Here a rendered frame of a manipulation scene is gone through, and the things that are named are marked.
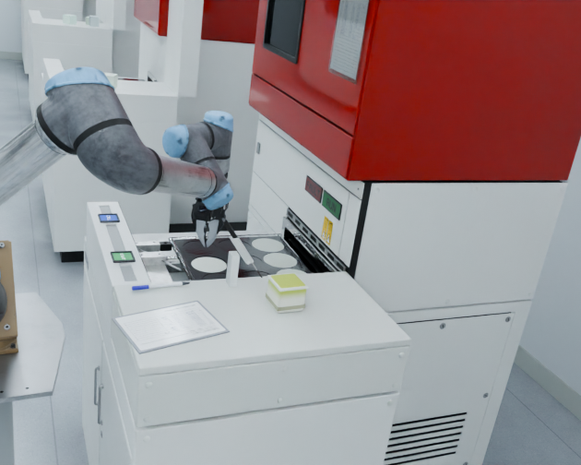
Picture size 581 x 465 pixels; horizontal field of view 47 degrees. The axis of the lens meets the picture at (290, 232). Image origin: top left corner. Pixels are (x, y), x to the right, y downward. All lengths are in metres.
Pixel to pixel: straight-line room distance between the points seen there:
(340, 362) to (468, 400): 0.94
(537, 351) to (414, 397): 1.36
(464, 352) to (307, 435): 0.79
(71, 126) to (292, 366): 0.66
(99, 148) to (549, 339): 2.59
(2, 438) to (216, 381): 0.62
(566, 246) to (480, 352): 1.13
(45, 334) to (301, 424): 0.65
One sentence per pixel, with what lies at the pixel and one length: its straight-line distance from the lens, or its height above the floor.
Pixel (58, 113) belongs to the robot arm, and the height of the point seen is 1.42.
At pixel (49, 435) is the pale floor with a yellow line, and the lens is 2.72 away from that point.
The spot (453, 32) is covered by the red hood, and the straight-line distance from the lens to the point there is 1.76.
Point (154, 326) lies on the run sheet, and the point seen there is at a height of 0.97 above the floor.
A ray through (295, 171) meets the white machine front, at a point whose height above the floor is 1.10.
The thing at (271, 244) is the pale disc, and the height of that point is 0.90.
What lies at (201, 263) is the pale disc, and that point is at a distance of 1.91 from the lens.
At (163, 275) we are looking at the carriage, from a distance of 1.88.
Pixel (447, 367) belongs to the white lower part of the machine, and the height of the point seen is 0.60.
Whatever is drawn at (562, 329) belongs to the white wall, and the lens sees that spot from 3.35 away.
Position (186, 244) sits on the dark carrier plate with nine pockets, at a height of 0.90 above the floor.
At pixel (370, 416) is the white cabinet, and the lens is 1.65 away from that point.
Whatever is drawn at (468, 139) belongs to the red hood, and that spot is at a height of 1.34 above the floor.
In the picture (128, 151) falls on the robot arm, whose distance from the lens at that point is 1.25.
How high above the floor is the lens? 1.74
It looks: 22 degrees down
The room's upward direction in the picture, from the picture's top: 8 degrees clockwise
